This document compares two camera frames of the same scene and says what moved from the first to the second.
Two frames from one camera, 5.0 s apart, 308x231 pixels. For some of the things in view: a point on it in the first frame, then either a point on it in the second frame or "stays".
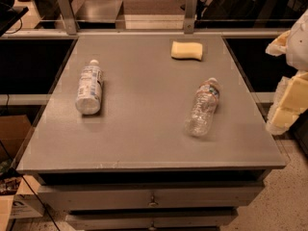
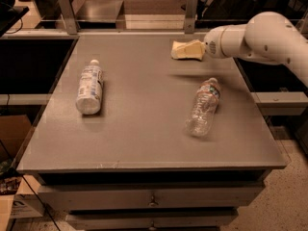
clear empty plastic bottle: (200, 116) stays
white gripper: (298, 45) → (214, 46)
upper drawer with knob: (150, 195) stays
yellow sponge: (187, 50) stays
